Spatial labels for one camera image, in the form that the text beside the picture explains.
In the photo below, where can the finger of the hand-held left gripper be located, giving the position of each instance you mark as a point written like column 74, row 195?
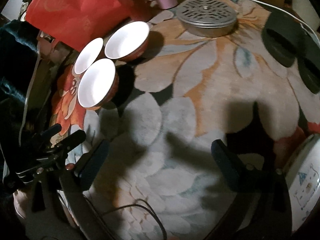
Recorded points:
column 51, row 130
column 72, row 138

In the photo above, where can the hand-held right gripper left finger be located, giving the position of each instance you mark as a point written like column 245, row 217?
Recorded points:
column 97, row 160

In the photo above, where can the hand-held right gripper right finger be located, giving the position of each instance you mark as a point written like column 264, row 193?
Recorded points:
column 225, row 160

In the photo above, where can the small bear print plate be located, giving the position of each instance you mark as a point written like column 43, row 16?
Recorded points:
column 307, row 180

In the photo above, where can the white bowl with red outside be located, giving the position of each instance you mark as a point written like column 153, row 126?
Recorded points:
column 87, row 55
column 95, row 82
column 125, row 41

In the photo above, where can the dark fuzzy cloth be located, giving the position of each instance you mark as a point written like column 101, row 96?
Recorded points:
column 15, row 55

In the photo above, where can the black round disc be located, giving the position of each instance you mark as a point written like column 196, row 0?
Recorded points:
column 310, row 75
column 282, row 45

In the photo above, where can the round metal perforated tin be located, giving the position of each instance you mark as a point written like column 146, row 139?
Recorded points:
column 207, row 17

